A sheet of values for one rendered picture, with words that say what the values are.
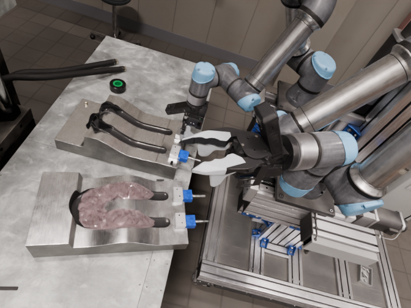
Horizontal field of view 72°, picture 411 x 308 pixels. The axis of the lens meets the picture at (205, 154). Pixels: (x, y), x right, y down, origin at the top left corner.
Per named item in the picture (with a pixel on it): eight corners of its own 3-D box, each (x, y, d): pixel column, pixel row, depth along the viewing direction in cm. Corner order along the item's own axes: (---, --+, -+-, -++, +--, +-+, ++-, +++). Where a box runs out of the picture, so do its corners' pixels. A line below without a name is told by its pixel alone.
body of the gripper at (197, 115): (200, 131, 116) (207, 110, 107) (179, 125, 115) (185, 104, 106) (202, 118, 121) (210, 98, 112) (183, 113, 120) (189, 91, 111)
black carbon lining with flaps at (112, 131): (172, 132, 128) (176, 118, 121) (164, 159, 118) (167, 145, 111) (96, 110, 125) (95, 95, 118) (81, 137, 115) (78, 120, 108)
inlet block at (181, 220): (206, 217, 111) (209, 211, 107) (208, 230, 108) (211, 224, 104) (173, 219, 107) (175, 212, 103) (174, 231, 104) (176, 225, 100)
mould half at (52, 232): (180, 187, 120) (185, 173, 111) (185, 249, 104) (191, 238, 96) (48, 187, 106) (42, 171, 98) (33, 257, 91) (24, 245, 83)
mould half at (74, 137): (185, 136, 138) (191, 117, 128) (173, 179, 121) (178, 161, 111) (83, 107, 134) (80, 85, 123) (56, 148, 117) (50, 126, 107)
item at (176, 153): (199, 160, 123) (202, 152, 119) (197, 168, 120) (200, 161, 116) (170, 151, 122) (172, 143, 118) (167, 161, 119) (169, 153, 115)
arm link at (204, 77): (222, 71, 98) (202, 76, 94) (214, 95, 107) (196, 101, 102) (208, 57, 101) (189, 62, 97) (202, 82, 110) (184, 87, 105)
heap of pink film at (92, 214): (153, 187, 110) (155, 176, 104) (155, 231, 100) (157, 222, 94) (81, 187, 103) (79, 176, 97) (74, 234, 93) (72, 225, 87)
